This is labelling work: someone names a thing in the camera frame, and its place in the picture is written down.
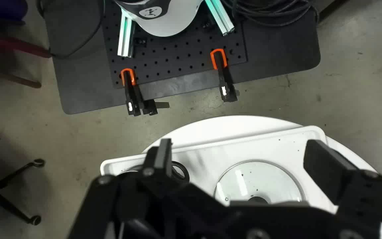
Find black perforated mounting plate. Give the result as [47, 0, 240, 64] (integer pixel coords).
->
[103, 0, 249, 87]

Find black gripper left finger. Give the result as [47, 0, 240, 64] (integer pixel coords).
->
[69, 138, 192, 239]

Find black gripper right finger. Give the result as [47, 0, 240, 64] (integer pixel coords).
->
[302, 139, 382, 239]

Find black cable bundle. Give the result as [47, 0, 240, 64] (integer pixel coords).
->
[221, 0, 321, 29]

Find glass lid with black knob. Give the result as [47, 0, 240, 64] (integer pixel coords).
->
[215, 159, 307, 207]

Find red bar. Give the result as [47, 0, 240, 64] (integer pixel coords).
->
[0, 26, 53, 59]

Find aluminium extrusion bar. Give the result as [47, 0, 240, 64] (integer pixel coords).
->
[204, 0, 236, 37]
[116, 10, 135, 58]

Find black clamp with orange handle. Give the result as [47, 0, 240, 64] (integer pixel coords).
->
[208, 46, 238, 103]
[119, 66, 171, 116]

